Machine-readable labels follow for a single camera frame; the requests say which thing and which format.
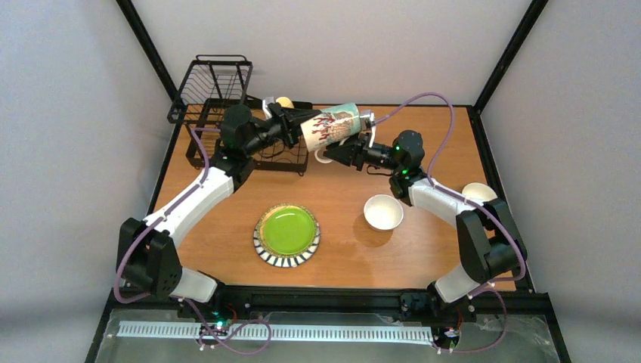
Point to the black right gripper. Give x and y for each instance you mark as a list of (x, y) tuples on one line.
[(357, 152)]

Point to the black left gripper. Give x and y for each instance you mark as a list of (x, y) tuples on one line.
[(291, 125)]

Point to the yellow ceramic mug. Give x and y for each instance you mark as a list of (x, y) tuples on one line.
[(285, 102)]

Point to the tall patterned ceramic cup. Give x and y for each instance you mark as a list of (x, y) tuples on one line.
[(331, 125)]

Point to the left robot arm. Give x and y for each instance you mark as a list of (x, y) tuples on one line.
[(148, 262)]

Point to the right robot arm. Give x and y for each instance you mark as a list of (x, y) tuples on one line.
[(488, 239)]

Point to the green plate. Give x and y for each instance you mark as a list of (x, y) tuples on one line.
[(288, 230)]

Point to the striped plate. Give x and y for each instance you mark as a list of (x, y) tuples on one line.
[(284, 261)]

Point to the white bowl at right edge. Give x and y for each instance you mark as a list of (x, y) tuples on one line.
[(479, 191)]

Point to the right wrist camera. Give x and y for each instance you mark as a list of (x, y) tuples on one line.
[(367, 118)]

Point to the black wire dish rack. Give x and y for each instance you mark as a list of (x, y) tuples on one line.
[(212, 84)]

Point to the white cable duct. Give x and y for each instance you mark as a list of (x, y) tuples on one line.
[(280, 332)]

